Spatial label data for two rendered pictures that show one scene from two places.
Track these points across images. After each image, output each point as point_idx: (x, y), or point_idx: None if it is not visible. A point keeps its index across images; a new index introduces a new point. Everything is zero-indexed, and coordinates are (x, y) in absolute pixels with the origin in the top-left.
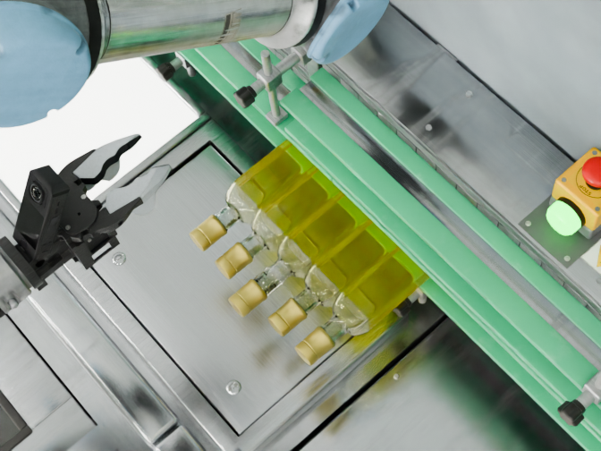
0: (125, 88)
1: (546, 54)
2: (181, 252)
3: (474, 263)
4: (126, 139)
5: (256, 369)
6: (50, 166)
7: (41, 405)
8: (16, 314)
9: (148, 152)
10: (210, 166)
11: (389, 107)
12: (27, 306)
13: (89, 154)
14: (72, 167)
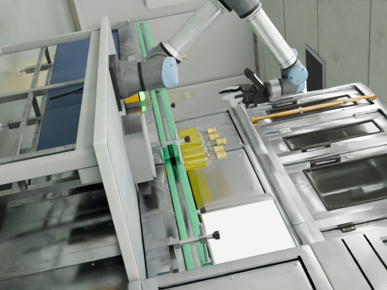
0: (220, 231)
1: None
2: (232, 184)
3: (164, 105)
4: (225, 95)
5: (230, 157)
6: (245, 72)
7: (296, 174)
8: (294, 190)
9: (226, 210)
10: (208, 201)
11: (154, 127)
12: (289, 191)
13: (236, 95)
14: (242, 94)
